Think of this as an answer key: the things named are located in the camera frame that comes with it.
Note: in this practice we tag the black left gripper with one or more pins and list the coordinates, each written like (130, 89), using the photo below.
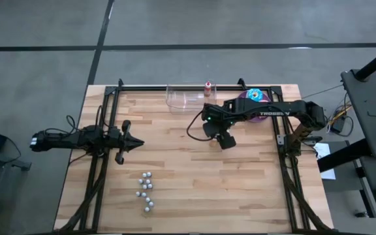
(116, 140)

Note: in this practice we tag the clear plastic bin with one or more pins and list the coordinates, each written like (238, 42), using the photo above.
(181, 104)

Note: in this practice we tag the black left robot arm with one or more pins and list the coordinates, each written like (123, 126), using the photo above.
(64, 138)

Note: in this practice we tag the black aluminium rig frame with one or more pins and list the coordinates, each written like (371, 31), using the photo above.
(142, 88)

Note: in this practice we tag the silver mounting bracket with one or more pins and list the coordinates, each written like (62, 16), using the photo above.
(280, 140)

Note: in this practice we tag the white paper sheet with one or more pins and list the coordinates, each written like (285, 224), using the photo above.
(328, 173)

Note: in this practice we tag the orange food coloring bottle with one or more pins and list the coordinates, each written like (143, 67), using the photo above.
(207, 91)

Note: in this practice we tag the black stand foot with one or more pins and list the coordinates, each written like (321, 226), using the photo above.
(18, 164)

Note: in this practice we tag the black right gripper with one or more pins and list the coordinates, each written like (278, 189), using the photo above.
(224, 124)

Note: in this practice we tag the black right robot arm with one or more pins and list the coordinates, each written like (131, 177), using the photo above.
(282, 112)

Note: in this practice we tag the blue frosted donut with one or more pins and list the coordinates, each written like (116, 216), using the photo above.
(249, 95)

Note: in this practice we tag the black support beam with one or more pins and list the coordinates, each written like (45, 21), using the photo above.
(341, 156)

